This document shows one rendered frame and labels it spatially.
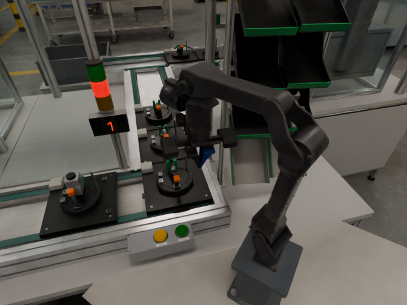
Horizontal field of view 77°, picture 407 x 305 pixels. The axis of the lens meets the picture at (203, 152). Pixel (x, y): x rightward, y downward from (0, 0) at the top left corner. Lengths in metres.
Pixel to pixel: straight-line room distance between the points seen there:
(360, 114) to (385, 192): 0.94
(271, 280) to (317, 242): 0.39
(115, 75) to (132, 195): 1.15
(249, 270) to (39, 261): 0.65
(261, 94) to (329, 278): 0.71
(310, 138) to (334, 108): 1.42
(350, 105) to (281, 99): 1.51
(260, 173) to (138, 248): 0.50
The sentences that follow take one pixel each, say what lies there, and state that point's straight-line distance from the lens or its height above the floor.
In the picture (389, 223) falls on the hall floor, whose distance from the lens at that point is 2.51.
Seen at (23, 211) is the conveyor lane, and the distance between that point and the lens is 1.19.
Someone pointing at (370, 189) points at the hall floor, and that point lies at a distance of 2.70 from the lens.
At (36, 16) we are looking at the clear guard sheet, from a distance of 0.89.
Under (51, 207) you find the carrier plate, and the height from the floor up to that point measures 0.97.
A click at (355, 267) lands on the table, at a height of 0.86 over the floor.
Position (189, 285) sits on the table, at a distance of 0.91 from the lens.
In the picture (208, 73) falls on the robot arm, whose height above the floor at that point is 1.50.
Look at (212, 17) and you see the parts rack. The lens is 0.95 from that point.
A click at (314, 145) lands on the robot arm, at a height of 1.45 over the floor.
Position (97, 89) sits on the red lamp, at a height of 1.34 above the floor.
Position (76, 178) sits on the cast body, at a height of 1.09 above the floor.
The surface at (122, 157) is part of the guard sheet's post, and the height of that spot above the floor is 1.02.
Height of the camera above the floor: 1.70
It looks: 40 degrees down
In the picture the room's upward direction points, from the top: straight up
